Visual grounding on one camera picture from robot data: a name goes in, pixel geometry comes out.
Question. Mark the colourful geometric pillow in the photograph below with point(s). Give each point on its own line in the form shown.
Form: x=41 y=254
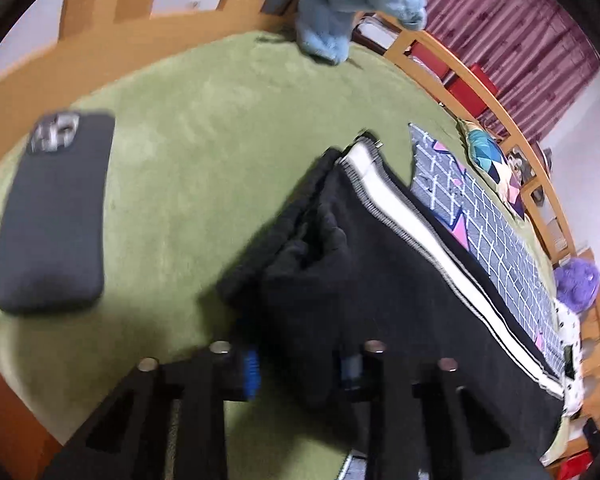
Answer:
x=495 y=160

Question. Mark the wooden bed frame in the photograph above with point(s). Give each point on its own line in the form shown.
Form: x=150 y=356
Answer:
x=520 y=130

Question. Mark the black smartphone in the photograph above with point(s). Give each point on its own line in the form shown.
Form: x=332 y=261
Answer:
x=50 y=215

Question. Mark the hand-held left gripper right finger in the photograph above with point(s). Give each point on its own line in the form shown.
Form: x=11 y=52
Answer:
x=351 y=371

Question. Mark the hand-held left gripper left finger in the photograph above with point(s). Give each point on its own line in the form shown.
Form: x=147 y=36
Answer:
x=250 y=370

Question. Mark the white dotted cloth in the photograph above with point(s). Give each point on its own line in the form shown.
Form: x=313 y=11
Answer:
x=570 y=360

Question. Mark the red box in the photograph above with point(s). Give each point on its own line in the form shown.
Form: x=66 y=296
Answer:
x=427 y=58
x=467 y=91

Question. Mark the green blanket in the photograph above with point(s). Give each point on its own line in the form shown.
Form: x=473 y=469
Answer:
x=180 y=185

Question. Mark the maroon curtain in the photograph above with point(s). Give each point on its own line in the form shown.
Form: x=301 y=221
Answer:
x=510 y=30

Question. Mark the black pants with white stripe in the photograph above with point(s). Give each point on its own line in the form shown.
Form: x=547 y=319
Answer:
x=380 y=280

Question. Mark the light blue plush toy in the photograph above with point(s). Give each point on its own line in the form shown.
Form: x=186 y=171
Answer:
x=350 y=0

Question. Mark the purple plush toy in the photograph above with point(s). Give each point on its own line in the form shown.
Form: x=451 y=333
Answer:
x=577 y=280

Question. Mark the grey checked patterned cloth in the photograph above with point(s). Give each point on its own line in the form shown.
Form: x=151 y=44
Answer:
x=480 y=220

